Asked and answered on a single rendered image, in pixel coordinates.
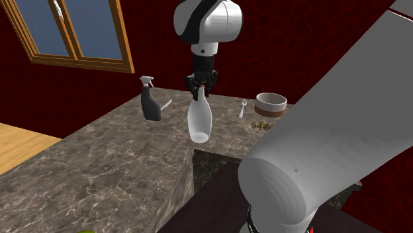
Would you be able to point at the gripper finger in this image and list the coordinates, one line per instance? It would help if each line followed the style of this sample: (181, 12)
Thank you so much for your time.
(194, 86)
(210, 83)

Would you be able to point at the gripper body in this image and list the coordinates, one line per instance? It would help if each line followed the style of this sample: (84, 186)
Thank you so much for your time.
(203, 64)

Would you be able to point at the white bottle vase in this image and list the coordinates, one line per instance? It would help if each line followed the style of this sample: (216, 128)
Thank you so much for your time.
(200, 119)

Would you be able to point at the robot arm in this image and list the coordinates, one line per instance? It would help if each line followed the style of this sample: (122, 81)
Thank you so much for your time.
(326, 142)

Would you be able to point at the white knife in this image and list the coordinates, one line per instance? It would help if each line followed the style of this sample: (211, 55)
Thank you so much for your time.
(166, 105)

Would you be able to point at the white fork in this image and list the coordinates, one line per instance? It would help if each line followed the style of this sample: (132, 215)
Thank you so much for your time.
(242, 108)

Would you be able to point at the dark grey spray bottle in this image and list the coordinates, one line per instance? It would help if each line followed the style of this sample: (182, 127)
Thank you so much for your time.
(150, 105)

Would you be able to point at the white bowl with brown band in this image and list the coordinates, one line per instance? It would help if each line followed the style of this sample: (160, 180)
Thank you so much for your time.
(270, 106)

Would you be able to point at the gold key bunch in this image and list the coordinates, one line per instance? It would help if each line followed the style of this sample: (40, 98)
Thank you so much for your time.
(262, 125)

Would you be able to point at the wooden framed window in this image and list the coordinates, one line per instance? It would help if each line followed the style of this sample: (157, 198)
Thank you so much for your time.
(74, 29)

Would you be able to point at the green round object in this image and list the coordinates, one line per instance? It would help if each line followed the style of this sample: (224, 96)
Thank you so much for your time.
(86, 231)

